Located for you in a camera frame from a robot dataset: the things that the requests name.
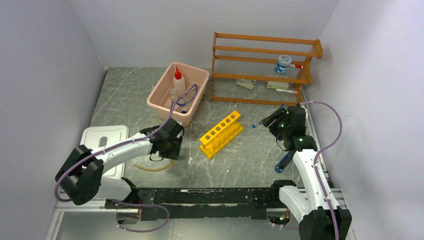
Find tan rubber tubing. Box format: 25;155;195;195
133;160;176;172

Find blue safety glasses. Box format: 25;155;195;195
176;84;199;107

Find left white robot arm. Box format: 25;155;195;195
54;118;185;208

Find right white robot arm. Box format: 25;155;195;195
262;104;352;240

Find red-tipped tube on shelf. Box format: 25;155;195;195
275;88;299;94

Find small white box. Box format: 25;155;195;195
266;81;290;90

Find white stapler-like object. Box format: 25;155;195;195
235;79;256;90

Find pink plastic bin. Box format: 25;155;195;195
146;62;210;127

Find blue black handheld tool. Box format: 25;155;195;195
274;152;292;173

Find yellow test tube rack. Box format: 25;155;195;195
199;110;244;159

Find blue-lidded jar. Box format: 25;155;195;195
274;54;292;74

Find red-capped marker pen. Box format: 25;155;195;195
290;64;304;69

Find red-capped squeeze bottle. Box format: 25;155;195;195
173;66;186;97

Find white plastic tray lid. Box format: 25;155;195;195
79;125;130;181

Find orange wooden shelf rack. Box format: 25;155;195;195
210;32;324;106

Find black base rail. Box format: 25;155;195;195
104;186;293;225

